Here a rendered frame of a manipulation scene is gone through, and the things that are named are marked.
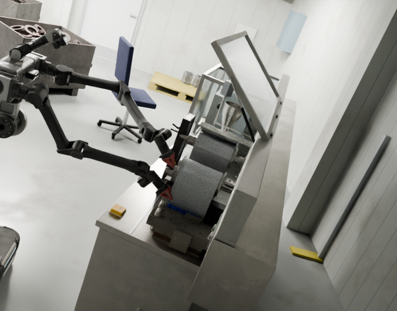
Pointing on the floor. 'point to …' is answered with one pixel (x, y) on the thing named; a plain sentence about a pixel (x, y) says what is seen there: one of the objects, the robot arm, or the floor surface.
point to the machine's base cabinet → (132, 279)
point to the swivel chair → (125, 68)
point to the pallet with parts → (175, 85)
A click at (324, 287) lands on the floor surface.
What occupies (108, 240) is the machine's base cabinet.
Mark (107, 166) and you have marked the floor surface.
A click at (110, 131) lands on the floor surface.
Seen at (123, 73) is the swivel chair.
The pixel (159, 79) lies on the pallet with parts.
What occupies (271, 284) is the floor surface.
